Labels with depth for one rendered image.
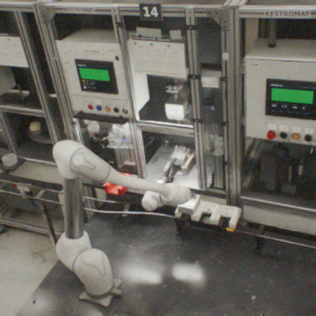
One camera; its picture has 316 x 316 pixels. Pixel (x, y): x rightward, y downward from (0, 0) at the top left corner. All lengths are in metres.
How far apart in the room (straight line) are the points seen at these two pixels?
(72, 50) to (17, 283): 1.95
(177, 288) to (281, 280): 0.56
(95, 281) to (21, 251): 1.68
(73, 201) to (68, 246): 0.27
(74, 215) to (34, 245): 1.65
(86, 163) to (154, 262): 0.85
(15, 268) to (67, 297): 1.33
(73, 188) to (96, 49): 0.79
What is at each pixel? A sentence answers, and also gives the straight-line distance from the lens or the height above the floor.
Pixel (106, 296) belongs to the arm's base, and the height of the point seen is 0.71.
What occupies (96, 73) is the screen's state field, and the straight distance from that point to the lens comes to 2.64.
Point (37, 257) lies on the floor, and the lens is 3.97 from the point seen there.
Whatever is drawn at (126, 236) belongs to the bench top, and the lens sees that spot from 2.91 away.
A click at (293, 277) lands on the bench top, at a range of 2.65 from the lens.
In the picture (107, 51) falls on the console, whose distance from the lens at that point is 2.57.
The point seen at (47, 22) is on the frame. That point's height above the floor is 1.93.
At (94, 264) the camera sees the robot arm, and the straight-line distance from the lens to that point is 2.43.
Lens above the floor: 2.67
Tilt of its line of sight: 33 degrees down
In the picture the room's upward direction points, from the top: 7 degrees counter-clockwise
